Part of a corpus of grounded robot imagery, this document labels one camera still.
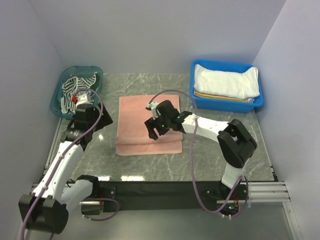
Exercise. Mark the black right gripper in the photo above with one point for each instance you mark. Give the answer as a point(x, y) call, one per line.
point(151, 125)

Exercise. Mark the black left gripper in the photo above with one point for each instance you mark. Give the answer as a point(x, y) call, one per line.
point(104, 120)

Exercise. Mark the green white striped towel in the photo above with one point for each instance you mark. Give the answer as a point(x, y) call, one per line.
point(70, 86)

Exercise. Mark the pink terry towel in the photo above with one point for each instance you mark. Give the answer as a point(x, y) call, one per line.
point(132, 138)

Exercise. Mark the white terry towel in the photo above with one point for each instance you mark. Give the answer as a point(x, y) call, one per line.
point(226, 83)

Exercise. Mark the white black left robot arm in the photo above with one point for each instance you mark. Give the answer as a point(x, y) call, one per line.
point(49, 205)

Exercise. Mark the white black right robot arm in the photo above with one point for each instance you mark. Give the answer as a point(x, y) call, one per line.
point(236, 143)

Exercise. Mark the yellow white striped towel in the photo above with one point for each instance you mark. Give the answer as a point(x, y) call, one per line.
point(219, 97)

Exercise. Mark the teal plastic laundry basket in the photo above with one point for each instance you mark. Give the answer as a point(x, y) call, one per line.
point(66, 74)

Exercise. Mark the blue plastic bin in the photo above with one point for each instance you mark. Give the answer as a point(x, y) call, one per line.
point(221, 104)

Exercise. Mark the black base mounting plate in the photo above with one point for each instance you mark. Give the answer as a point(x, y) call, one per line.
point(162, 195)

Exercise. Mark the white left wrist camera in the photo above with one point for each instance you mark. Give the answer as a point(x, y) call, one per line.
point(84, 98)

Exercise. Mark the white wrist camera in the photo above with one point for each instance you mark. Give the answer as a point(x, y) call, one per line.
point(152, 106)
point(84, 98)

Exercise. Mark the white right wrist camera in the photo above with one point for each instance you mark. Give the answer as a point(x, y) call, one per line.
point(152, 106)

